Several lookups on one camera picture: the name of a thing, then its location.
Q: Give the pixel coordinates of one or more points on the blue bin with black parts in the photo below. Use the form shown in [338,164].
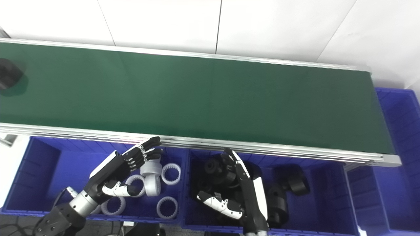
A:
[328,196]

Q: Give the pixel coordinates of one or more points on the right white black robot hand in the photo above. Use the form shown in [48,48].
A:
[254,203]

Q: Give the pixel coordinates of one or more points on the empty blue bin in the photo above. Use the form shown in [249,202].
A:
[393,183]

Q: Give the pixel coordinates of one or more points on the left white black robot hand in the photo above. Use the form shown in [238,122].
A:
[108,170]

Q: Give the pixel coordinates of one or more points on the blue bin with white parts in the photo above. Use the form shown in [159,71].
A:
[65,170]

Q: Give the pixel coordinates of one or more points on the green conveyor belt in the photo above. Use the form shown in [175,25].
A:
[197,98]
[295,151]

